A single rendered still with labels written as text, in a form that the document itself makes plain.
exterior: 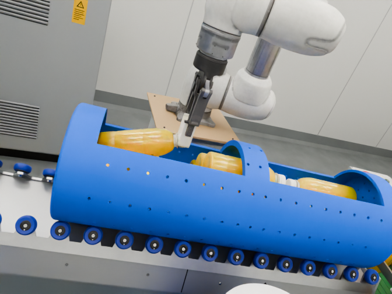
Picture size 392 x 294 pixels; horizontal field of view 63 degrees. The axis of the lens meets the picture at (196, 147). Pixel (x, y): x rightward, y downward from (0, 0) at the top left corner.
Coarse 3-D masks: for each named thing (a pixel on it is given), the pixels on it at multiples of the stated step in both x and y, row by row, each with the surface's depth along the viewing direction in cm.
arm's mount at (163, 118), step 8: (152, 96) 152; (160, 96) 156; (168, 96) 159; (152, 104) 144; (160, 104) 147; (152, 112) 137; (160, 112) 140; (168, 112) 142; (216, 112) 161; (160, 120) 133; (168, 120) 135; (176, 120) 138; (216, 120) 152; (224, 120) 155; (168, 128) 129; (176, 128) 131; (200, 128) 138; (208, 128) 141; (216, 128) 144; (224, 128) 146; (200, 136) 131; (208, 136) 134; (216, 136) 136; (224, 136) 139; (232, 136) 141
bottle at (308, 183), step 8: (296, 184) 94; (304, 184) 94; (312, 184) 94; (320, 184) 94; (328, 184) 96; (336, 184) 97; (328, 192) 94; (336, 192) 95; (344, 192) 96; (352, 192) 97
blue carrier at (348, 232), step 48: (96, 144) 67; (192, 144) 94; (240, 144) 83; (96, 192) 67; (144, 192) 68; (192, 192) 71; (240, 192) 74; (288, 192) 77; (384, 192) 88; (192, 240) 80; (240, 240) 78; (288, 240) 79; (336, 240) 81; (384, 240) 84
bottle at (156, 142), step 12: (108, 132) 81; (120, 132) 80; (132, 132) 80; (144, 132) 80; (156, 132) 80; (168, 132) 81; (108, 144) 79; (120, 144) 79; (132, 144) 79; (144, 144) 79; (156, 144) 80; (168, 144) 80
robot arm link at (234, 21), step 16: (208, 0) 66; (224, 0) 63; (240, 0) 63; (256, 0) 63; (272, 0) 63; (208, 16) 67; (224, 16) 65; (240, 16) 64; (256, 16) 64; (240, 32) 68; (256, 32) 67
